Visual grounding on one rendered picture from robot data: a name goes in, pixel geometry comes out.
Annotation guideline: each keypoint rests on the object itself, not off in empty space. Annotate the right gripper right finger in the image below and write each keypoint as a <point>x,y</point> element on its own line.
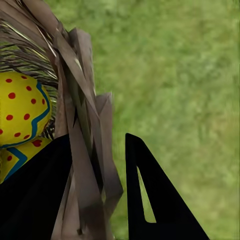
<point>174,219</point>

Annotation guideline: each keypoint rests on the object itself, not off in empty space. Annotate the wicker basket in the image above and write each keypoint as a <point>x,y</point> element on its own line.
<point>66,60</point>

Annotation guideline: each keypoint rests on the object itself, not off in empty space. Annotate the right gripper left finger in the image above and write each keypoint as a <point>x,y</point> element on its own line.
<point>30,198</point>

